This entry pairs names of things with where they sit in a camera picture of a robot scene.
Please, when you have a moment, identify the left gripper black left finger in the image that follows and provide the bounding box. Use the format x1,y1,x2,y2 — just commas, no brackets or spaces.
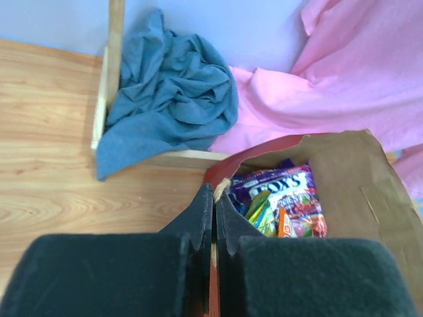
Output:
1,184,213,316

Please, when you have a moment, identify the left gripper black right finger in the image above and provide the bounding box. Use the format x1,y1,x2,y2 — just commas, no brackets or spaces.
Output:
215,194,418,316

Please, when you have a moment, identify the purple Fox's candy bag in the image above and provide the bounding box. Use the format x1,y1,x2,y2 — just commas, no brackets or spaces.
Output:
229,158,318,215

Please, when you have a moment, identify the red brown paper bag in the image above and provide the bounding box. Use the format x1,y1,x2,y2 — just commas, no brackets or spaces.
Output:
203,130,422,312

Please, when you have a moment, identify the green snack bag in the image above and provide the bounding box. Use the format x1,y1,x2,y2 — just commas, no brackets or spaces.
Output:
245,190,277,237

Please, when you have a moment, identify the orange Fox's candy bag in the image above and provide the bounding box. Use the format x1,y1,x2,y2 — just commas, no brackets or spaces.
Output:
269,190,328,238

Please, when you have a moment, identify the crumpled blue cloth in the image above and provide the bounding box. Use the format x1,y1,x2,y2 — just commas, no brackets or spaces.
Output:
96,9,239,181

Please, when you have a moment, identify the pink t-shirt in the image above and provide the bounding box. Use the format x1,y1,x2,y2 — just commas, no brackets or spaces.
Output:
211,1,422,198

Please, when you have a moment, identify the wooden clothes rack frame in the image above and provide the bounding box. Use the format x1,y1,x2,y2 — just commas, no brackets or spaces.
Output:
91,1,229,170

